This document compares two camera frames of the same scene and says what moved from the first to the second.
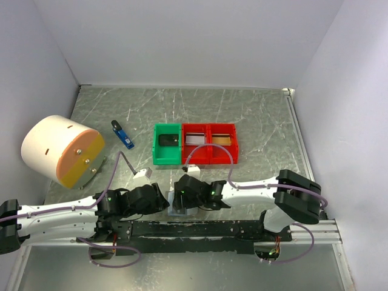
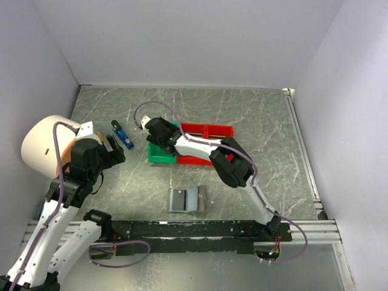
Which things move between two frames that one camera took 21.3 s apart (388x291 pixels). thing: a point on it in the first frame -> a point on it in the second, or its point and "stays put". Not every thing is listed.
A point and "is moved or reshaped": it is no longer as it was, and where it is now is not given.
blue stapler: x=122 y=134 stays put
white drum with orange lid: x=63 y=151 stays put
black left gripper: x=160 y=204 -> x=114 y=156
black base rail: x=160 y=237 stays put
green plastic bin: x=167 y=155 is moved or reshaped
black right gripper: x=180 y=200 -> x=171 y=128
